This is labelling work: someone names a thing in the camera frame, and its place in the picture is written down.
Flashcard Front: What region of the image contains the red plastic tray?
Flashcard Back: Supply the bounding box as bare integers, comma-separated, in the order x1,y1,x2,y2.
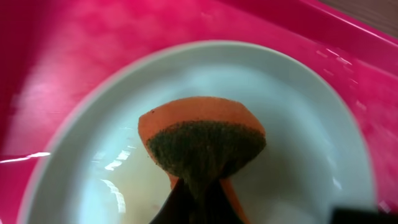
1,0,397,223

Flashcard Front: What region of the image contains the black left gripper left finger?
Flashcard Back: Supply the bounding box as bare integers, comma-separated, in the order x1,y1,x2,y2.
150,179,196,224

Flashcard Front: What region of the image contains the orange green sponge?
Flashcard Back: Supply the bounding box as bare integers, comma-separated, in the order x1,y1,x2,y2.
138,96,266,223

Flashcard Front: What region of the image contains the light blue plate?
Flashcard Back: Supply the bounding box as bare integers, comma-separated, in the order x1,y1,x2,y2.
17,41,376,223

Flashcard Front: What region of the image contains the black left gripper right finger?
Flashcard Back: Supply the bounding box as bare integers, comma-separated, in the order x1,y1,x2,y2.
198,180,243,224

